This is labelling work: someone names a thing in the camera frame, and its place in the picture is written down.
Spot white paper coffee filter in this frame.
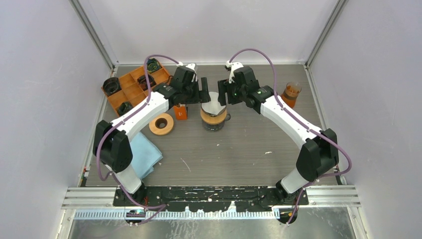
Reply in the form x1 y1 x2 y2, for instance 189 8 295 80
201 92 226 117

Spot orange coffee filter box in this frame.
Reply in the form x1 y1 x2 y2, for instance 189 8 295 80
173 104 188 120

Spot wooden dripper ring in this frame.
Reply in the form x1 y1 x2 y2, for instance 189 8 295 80
199 110 228 125
149 113 174 136

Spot clear glass mug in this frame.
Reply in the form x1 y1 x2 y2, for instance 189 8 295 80
202 114 231 131

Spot amber glass carafe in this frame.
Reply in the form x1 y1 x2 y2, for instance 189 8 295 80
281 82 302 108

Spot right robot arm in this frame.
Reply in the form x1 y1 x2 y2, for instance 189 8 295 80
217 62 339 205

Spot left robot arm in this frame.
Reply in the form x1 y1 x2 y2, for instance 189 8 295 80
93 63 210 206

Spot dark patterned cup in tray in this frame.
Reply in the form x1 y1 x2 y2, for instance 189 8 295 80
146 58 161 74

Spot orange wooden compartment tray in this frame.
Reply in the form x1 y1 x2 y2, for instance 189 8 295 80
101 64 174 118

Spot small black cup in tray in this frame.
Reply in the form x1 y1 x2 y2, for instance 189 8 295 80
116 101 133 116

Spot black cup beside tray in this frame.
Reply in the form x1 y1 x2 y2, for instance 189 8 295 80
103 77 121 97

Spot light blue cloth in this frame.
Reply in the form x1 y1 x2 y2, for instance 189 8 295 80
130 132 163 179

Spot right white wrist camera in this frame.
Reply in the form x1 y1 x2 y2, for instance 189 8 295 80
225 61 244 84

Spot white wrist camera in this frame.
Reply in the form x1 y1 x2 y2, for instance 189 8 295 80
177 62 198 83
225 61 244 84

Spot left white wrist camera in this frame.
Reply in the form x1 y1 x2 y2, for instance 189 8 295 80
177 62 198 83

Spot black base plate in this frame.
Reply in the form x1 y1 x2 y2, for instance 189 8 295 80
112 186 309 223

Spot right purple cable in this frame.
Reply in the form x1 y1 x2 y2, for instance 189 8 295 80
228 48 353 225

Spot purple cable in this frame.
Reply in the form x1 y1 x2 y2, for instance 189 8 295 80
228 48 353 225
96 54 185 225

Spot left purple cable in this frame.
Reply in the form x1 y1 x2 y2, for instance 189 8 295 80
96 54 185 225

